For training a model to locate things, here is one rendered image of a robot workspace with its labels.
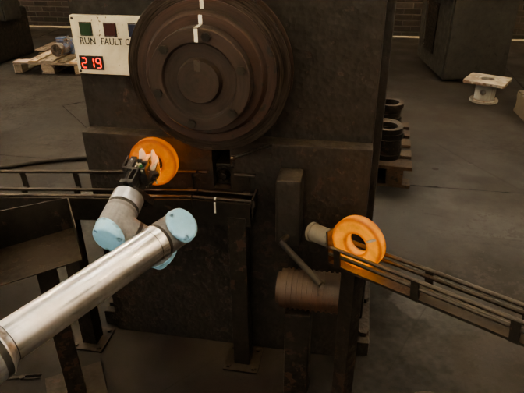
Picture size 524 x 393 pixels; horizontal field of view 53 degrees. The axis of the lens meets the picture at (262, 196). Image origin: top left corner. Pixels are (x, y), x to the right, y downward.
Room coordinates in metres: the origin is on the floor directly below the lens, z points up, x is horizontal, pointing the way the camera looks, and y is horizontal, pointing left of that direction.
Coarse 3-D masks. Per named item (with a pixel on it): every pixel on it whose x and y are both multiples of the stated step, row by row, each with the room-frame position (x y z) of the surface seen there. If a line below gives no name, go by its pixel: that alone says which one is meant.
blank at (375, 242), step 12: (348, 216) 1.25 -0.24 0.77; (360, 216) 1.22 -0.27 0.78; (336, 228) 1.24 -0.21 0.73; (348, 228) 1.22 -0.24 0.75; (360, 228) 1.19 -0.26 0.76; (372, 228) 1.18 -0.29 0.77; (336, 240) 1.24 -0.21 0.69; (348, 240) 1.23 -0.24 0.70; (372, 240) 1.17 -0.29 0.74; (384, 240) 1.17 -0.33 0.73; (360, 252) 1.21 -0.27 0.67; (372, 252) 1.16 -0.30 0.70; (384, 252) 1.17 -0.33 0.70
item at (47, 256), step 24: (0, 216) 1.37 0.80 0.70; (24, 216) 1.40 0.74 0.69; (48, 216) 1.43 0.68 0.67; (72, 216) 1.34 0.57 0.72; (0, 240) 1.37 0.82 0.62; (24, 240) 1.39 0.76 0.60; (48, 240) 1.39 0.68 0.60; (72, 240) 1.38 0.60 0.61; (0, 264) 1.28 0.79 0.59; (24, 264) 1.27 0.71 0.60; (48, 264) 1.26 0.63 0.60; (48, 288) 1.29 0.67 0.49; (72, 336) 1.31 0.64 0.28; (72, 360) 1.30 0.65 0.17; (48, 384) 1.34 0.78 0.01; (72, 384) 1.29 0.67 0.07; (96, 384) 1.34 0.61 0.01
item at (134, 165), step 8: (128, 160) 1.40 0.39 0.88; (136, 160) 1.39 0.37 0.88; (128, 168) 1.35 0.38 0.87; (136, 168) 1.34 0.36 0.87; (144, 168) 1.34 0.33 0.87; (128, 176) 1.31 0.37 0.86; (136, 176) 1.33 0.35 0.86; (144, 176) 1.35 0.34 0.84; (152, 176) 1.39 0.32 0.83; (120, 184) 1.30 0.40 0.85; (128, 184) 1.31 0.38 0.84; (136, 184) 1.33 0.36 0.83; (144, 184) 1.36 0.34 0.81
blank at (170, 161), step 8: (136, 144) 1.49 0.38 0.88; (144, 144) 1.49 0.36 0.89; (152, 144) 1.48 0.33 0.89; (160, 144) 1.48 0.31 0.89; (168, 144) 1.50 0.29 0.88; (136, 152) 1.49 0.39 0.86; (160, 152) 1.48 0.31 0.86; (168, 152) 1.47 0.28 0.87; (168, 160) 1.47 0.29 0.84; (176, 160) 1.48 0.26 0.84; (160, 168) 1.50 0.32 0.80; (168, 168) 1.47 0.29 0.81; (176, 168) 1.48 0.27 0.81; (160, 176) 1.48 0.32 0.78; (168, 176) 1.47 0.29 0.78; (152, 184) 1.48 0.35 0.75; (160, 184) 1.48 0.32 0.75
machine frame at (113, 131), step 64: (128, 0) 1.66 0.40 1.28; (320, 0) 1.55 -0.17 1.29; (384, 0) 1.52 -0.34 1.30; (320, 64) 1.55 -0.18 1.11; (384, 64) 1.59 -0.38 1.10; (128, 128) 1.67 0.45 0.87; (320, 128) 1.55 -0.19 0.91; (320, 192) 1.49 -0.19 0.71; (192, 256) 1.57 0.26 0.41; (256, 256) 1.53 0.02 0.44; (320, 256) 1.49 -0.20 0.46; (128, 320) 1.63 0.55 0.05; (192, 320) 1.58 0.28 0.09; (256, 320) 1.53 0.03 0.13; (320, 320) 1.48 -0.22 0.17
